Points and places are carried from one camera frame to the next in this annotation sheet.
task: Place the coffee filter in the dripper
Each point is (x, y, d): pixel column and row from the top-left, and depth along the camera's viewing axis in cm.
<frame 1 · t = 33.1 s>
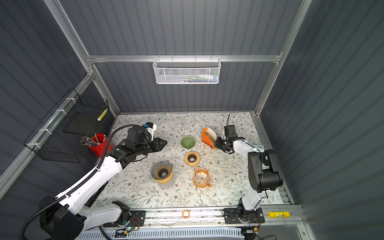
left hand: (166, 142, 77), fingers closed
right hand: (218, 144, 96), fingers closed
grey glass dripper: (161, 169, 82), point 10 cm above the table
wooden ring stand: (192, 158, 96), on the table
green glass dripper: (188, 142, 100), point 5 cm above the table
orange glass pitcher: (200, 177, 88), on the table
orange coffee filter box: (209, 137, 96), point 10 cm above the table

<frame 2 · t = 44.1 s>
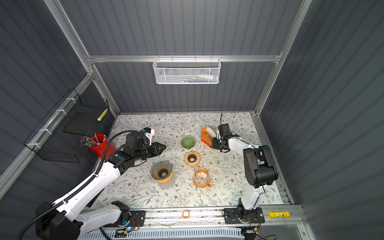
left hand: (165, 147, 77), fingers closed
right hand: (216, 145, 98), fingers closed
the named things where they were.

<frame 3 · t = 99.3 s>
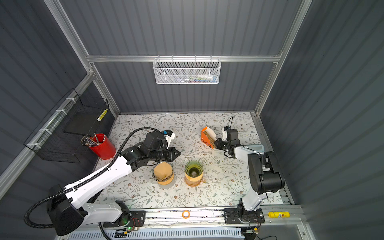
left hand: (180, 153, 75), fingers closed
right hand: (217, 142, 97), fingers closed
green glass dripper: (193, 168, 82), point 10 cm above the table
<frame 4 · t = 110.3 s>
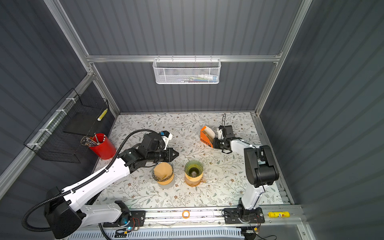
left hand: (178, 153, 75), fingers closed
right hand: (215, 144, 98), fingers closed
